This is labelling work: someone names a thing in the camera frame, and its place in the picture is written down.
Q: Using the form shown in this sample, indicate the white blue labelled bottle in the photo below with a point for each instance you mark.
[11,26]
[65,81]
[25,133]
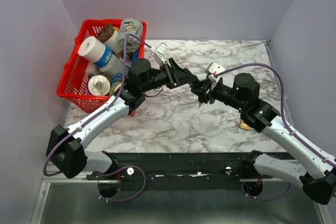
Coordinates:
[110,65]

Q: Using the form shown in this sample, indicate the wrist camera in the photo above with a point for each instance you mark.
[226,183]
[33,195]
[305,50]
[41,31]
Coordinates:
[212,70]
[158,53]

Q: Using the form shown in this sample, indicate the white toilet paper roll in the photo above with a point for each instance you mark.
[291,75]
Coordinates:
[91,49]

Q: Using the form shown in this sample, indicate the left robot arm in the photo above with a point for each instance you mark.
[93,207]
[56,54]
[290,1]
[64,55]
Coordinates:
[67,146]

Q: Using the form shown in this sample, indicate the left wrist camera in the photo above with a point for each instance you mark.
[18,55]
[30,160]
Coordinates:
[158,53]

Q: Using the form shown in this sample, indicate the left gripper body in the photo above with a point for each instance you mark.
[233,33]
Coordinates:
[172,83]

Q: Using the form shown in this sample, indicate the metal table frame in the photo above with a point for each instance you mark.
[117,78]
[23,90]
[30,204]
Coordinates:
[79,200]

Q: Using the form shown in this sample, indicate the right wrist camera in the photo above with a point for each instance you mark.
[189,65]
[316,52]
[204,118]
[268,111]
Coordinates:
[212,70]

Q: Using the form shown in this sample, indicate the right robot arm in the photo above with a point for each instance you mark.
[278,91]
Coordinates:
[312,173]

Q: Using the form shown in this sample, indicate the silver foil wrapped roll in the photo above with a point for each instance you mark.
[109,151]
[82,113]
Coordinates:
[98,85]

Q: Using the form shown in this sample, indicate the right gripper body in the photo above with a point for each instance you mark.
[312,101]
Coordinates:
[210,85]

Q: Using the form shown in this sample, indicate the brass padlock with keys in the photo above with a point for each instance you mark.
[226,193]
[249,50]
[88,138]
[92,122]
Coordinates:
[240,124]

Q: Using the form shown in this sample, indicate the black mounting rail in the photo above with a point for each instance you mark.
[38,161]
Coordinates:
[179,171]

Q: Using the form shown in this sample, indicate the brown chocolate wrapped item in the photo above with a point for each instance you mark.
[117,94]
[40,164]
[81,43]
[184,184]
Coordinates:
[105,33]

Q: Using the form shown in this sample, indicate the red plastic basket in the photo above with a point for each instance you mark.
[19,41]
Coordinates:
[74,80]

